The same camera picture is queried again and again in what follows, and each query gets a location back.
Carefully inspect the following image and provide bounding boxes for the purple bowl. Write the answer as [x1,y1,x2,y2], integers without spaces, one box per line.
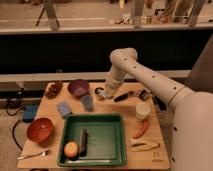
[68,79,89,97]

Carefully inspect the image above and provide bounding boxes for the light blue towel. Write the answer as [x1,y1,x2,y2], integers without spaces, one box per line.
[99,90,113,99]

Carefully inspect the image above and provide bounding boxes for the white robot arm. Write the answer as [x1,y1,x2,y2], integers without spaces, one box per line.
[105,48,213,171]

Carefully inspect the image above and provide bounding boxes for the red bowl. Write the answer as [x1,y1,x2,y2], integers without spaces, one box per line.
[27,118,54,144]

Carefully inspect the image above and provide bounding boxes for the small metal cup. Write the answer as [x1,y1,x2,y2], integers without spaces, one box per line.
[95,87,104,100]

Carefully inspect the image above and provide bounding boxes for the small dark clip object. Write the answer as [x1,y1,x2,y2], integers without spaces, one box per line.
[139,90,150,101]

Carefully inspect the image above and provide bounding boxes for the white cup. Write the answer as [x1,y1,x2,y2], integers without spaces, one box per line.
[135,102,151,120]

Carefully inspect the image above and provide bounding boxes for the green plastic tray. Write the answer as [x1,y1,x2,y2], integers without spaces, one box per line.
[57,114,127,168]

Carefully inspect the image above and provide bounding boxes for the blue sponge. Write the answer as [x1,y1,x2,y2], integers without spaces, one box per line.
[57,102,72,118]

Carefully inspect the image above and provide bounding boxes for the orange carrot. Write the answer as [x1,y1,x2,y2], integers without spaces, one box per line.
[133,120,149,139]

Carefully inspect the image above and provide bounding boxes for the bunch of dark grapes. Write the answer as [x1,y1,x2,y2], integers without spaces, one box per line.
[45,81,63,98]

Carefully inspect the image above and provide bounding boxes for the black brush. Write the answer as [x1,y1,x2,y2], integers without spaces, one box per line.
[79,128,87,156]

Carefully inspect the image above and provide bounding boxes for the apple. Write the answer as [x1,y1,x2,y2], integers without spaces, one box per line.
[64,141,78,158]

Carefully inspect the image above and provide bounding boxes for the blue box on floor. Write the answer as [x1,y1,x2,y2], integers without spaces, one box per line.
[23,105,38,123]

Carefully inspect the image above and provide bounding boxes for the black handled tool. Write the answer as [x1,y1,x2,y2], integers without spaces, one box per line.
[114,91,133,102]

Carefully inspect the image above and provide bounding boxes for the black cable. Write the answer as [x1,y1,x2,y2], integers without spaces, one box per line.
[5,96,26,151]

